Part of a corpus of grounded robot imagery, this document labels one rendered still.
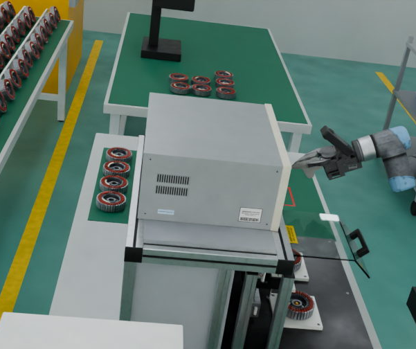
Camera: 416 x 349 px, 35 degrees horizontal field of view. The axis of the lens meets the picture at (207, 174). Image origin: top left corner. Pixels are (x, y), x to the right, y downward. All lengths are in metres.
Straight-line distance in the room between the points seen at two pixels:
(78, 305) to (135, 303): 0.31
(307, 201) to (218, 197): 1.07
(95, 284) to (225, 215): 0.56
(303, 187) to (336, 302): 0.81
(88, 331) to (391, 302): 2.55
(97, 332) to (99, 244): 1.06
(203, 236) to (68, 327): 0.58
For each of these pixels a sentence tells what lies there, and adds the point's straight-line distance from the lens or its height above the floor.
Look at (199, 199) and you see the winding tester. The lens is 1.78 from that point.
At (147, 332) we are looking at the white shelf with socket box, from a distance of 1.32.
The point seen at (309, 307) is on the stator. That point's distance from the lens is 2.10.
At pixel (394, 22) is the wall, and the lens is 7.55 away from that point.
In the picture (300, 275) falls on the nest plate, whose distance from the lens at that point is 2.28.
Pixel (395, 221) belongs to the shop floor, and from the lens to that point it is 4.43.
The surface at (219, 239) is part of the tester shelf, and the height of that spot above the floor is 1.11.
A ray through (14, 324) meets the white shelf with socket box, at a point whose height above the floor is 1.21.
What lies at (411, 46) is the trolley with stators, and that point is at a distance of 4.90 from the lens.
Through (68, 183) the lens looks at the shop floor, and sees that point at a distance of 4.22.
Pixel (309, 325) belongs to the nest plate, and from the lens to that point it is 2.09.
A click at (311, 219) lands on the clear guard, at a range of 2.04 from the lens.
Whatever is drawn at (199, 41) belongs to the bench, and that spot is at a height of 0.75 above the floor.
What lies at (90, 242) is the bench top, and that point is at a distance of 2.36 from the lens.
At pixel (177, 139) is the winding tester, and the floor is 1.32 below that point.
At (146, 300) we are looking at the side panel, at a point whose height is 0.94.
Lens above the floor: 2.08
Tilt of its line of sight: 28 degrees down
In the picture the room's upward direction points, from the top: 8 degrees clockwise
